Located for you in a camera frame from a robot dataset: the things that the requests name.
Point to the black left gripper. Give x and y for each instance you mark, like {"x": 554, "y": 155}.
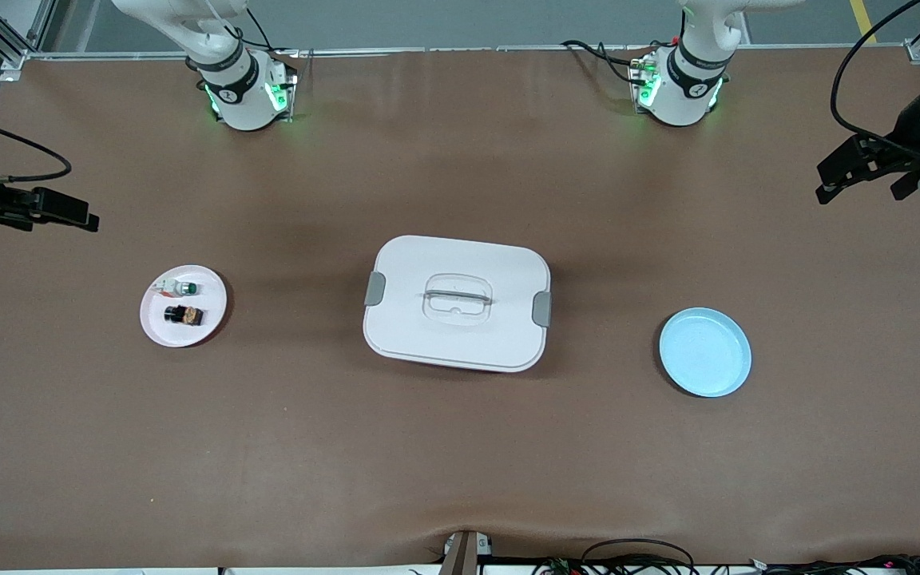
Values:
{"x": 910, "y": 130}

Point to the black orange push-button switch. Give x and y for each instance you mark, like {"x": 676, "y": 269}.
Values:
{"x": 183, "y": 315}

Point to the pink round plate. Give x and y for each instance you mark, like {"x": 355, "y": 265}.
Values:
{"x": 212, "y": 315}

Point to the light blue round plate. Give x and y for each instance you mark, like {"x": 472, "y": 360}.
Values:
{"x": 703, "y": 351}

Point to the white plastic container lid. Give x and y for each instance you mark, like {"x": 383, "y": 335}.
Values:
{"x": 460, "y": 335}

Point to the brown table mat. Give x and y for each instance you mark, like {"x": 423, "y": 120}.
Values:
{"x": 460, "y": 447}

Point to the white green push-button switch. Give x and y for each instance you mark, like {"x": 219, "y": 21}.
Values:
{"x": 180, "y": 288}

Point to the silver table edge rail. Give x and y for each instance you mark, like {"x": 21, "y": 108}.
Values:
{"x": 388, "y": 51}

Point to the brown camera mount post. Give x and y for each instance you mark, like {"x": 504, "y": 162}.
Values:
{"x": 464, "y": 555}

